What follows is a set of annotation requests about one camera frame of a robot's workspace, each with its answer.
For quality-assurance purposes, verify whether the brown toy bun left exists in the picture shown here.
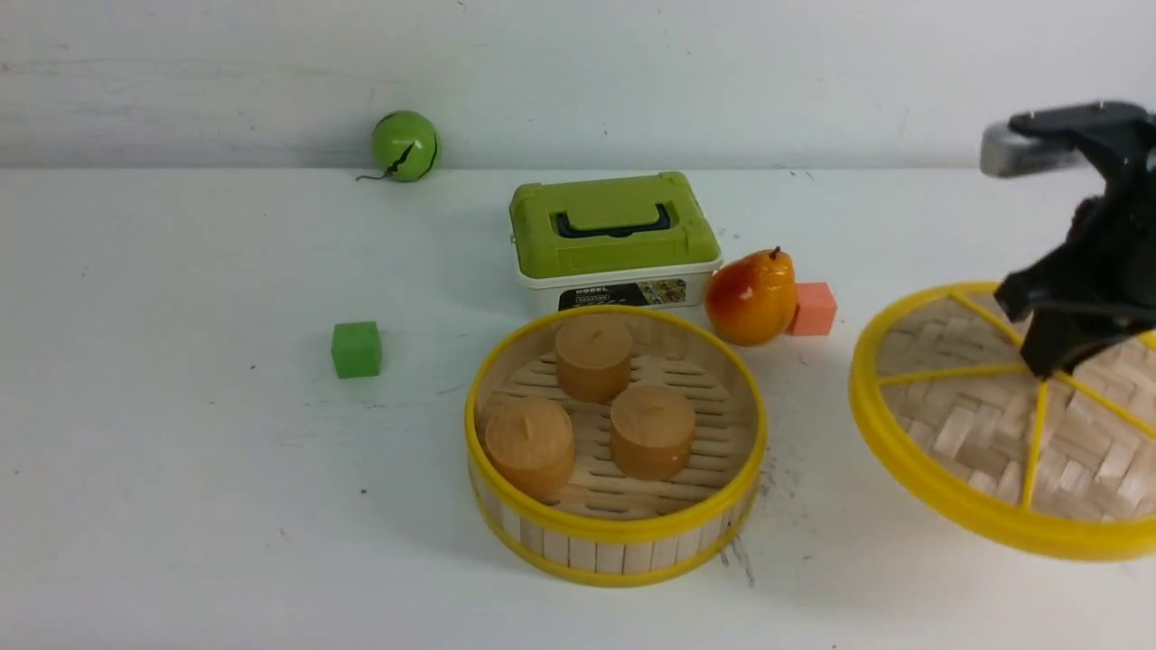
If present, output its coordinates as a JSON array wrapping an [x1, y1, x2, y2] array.
[[482, 396, 575, 501]]

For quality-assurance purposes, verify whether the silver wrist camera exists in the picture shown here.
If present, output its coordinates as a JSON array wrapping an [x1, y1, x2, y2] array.
[[978, 121, 1090, 180]]

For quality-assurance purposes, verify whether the brown toy bun right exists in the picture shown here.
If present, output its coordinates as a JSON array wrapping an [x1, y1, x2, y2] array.
[[610, 383, 696, 481]]

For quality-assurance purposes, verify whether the pink foam cube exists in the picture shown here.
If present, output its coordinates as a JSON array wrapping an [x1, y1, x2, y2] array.
[[788, 283, 838, 337]]

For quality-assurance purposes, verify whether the yellow bamboo steamer basket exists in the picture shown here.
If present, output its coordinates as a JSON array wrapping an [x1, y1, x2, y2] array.
[[464, 305, 769, 589]]

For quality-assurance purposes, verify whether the green lidded storage box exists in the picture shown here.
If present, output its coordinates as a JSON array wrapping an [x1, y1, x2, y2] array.
[[507, 172, 723, 316]]

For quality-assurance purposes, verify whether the green foam cube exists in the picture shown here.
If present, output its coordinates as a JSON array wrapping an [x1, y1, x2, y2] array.
[[331, 320, 383, 379]]

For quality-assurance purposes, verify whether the brown toy bun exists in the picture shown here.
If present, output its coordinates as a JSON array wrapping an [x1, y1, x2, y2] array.
[[610, 383, 696, 481], [482, 396, 575, 501], [555, 313, 633, 404]]

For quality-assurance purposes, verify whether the brown toy bun rear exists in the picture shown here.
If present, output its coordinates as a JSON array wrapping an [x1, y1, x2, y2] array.
[[555, 313, 633, 404]]

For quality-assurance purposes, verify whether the green toy ball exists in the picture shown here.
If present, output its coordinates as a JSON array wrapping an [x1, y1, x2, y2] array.
[[356, 110, 442, 182]]

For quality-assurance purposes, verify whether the orange red toy pear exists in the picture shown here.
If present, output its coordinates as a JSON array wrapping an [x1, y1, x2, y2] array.
[[704, 246, 796, 347]]

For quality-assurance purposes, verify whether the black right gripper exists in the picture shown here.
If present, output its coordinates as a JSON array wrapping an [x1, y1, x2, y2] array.
[[995, 99, 1153, 381]]

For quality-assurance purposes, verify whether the yellow bamboo steamer lid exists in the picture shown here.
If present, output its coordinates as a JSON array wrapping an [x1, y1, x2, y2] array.
[[849, 283, 1155, 562]]

